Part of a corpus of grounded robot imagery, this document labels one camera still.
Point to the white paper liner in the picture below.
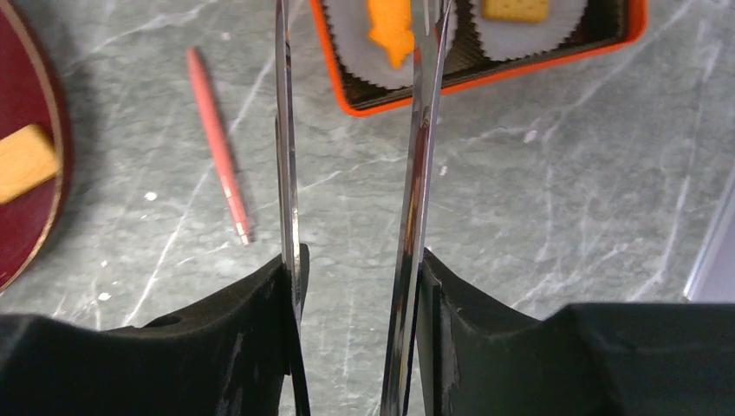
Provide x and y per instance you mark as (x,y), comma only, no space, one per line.
(504,41)
(362,57)

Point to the pink stick near plate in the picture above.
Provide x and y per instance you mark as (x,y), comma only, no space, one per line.
(217,142)

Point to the rectangular butter biscuit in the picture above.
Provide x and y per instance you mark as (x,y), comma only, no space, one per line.
(28,159)

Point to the metal tongs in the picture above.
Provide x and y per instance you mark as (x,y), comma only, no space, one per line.
(430,21)

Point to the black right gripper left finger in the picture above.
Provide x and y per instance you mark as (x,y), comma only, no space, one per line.
(227,354)

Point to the dark red round plate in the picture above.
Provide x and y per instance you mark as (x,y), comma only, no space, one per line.
(30,95)

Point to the orange compartment box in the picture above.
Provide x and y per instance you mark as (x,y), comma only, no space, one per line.
(605,27)

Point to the square scalloped cracker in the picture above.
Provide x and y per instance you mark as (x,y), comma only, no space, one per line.
(518,11)

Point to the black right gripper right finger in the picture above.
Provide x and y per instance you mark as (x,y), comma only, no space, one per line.
(479,356)

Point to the fish shaped orange cookie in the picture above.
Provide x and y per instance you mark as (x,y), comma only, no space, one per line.
(391,28)

